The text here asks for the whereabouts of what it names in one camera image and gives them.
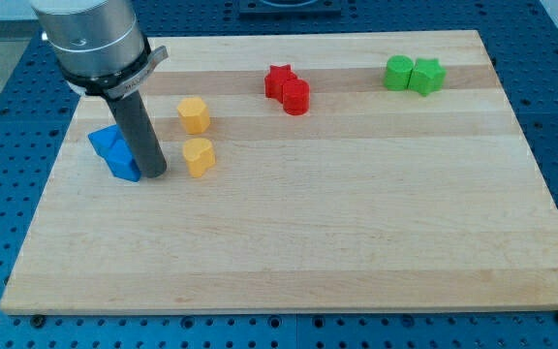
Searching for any yellow hexagon block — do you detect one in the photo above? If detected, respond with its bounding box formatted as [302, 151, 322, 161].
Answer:
[176, 97, 210, 135]

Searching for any yellow heart block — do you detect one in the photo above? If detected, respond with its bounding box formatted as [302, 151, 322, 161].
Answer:
[182, 138, 216, 177]

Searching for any green star block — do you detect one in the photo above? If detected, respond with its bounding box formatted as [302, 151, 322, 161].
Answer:
[408, 58, 447, 96]

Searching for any blue triangle block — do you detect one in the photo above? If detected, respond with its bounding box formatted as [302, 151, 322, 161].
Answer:
[88, 124, 122, 158]

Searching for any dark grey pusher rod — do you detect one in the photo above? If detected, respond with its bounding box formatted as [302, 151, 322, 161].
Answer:
[107, 92, 167, 178]

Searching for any red cylinder block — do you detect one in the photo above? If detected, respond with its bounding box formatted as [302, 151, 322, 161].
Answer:
[282, 79, 310, 115]

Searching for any green cylinder block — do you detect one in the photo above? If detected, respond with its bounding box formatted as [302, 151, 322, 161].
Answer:
[383, 55, 414, 91]

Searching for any wooden board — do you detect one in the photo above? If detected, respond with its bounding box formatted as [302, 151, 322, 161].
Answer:
[0, 30, 558, 315]

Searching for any red star block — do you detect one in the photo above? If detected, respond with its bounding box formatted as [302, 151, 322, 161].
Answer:
[264, 64, 297, 103]

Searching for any blue cube block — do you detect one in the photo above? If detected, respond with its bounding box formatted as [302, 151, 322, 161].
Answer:
[105, 140, 140, 182]

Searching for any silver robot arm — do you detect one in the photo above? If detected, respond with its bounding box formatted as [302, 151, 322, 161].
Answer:
[30, 0, 169, 178]

